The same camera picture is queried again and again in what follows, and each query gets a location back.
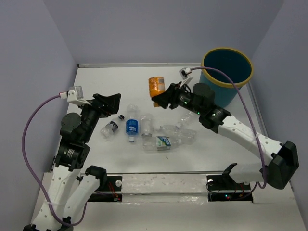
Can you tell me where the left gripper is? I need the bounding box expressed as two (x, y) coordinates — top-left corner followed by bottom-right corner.
(79, 92), (122, 141)

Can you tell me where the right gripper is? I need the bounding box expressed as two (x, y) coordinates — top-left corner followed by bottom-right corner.
(151, 81), (202, 116)

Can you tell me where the orange plastic bottle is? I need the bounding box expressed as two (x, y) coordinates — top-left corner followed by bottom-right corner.
(148, 77), (166, 99)

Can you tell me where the black label small bottle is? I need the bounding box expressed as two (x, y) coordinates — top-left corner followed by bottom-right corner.
(101, 115), (125, 139)

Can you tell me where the blue label plastic bottle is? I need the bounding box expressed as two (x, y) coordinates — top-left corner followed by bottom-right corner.
(126, 104), (139, 143)

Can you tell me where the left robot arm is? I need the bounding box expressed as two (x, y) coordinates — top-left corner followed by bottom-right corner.
(22, 90), (121, 231)

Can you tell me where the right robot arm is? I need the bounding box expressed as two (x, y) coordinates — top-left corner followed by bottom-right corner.
(151, 83), (299, 190)

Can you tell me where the blue bin yellow rim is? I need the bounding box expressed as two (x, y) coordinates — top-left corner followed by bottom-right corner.
(199, 48), (254, 107)

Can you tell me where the clear plastic jar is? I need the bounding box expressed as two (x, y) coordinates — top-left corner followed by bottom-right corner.
(140, 114), (154, 137)

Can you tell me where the clear slim plastic bottle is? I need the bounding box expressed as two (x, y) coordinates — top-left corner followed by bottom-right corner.
(175, 112), (199, 129)

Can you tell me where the clear crumpled plastic bottle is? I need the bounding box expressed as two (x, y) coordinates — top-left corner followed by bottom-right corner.
(158, 125), (197, 145)

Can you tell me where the green label plastic bottle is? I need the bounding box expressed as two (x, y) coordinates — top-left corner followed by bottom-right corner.
(142, 136), (182, 152)

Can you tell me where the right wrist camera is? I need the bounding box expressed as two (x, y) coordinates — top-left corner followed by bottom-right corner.
(179, 67), (193, 85)

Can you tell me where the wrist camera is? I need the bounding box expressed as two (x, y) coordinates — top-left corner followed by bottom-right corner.
(67, 86), (90, 106)
(179, 67), (193, 85)

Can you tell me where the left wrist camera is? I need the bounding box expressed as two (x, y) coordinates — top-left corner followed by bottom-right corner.
(67, 86), (90, 106)

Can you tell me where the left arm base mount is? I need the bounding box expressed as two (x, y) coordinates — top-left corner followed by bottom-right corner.
(85, 166), (123, 203)

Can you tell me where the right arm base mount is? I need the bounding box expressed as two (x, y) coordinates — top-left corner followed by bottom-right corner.
(205, 163), (253, 202)

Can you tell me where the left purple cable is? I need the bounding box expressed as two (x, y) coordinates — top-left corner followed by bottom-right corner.
(21, 93), (87, 227)

